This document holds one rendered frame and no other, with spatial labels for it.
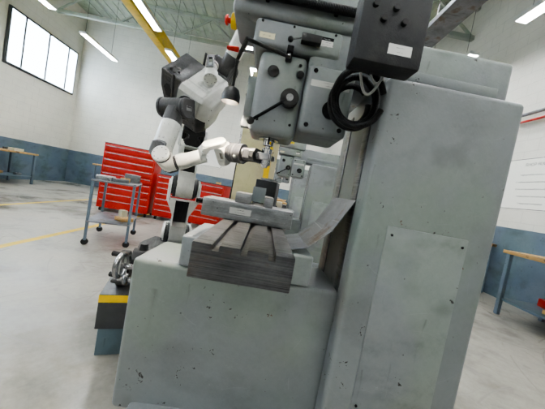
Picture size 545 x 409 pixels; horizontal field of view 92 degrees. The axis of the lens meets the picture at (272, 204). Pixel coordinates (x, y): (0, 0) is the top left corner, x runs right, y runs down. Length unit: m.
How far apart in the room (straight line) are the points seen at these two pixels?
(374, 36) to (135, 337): 1.30
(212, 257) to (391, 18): 0.82
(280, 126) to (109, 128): 11.04
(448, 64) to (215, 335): 1.38
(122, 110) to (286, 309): 11.16
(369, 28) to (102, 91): 11.75
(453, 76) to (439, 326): 0.95
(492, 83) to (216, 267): 1.25
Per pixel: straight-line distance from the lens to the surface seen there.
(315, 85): 1.11
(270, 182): 1.47
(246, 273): 0.60
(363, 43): 0.92
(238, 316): 1.10
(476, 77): 1.39
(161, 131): 1.33
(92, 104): 12.42
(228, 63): 1.68
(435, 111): 1.11
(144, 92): 11.66
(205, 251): 0.60
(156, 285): 1.12
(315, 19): 1.20
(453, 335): 1.26
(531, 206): 5.80
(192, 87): 1.50
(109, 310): 1.73
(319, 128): 1.06
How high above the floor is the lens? 1.10
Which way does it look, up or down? 3 degrees down
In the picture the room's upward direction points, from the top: 10 degrees clockwise
